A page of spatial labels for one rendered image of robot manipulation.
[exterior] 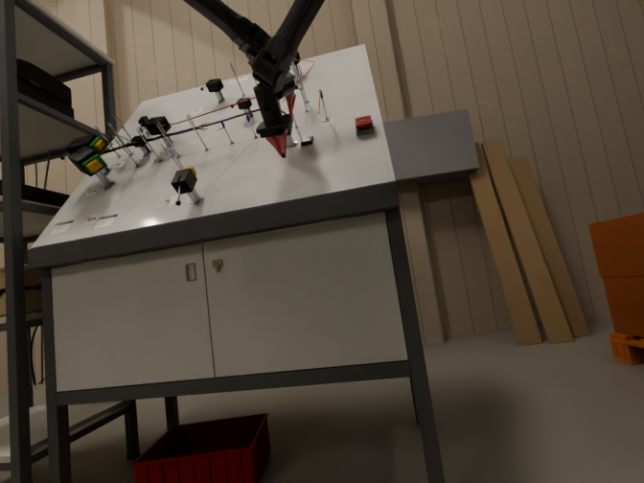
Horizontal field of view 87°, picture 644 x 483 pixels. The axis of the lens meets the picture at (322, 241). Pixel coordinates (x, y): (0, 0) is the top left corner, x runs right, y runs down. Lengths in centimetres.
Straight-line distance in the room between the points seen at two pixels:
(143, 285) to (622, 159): 382
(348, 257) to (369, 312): 16
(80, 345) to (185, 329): 37
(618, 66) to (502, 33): 106
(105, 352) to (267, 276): 58
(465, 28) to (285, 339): 353
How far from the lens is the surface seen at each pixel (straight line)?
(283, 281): 98
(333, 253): 95
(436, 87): 363
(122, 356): 126
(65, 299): 139
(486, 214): 300
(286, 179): 104
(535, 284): 291
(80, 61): 218
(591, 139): 395
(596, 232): 240
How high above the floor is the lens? 64
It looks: 7 degrees up
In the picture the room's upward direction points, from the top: 8 degrees counter-clockwise
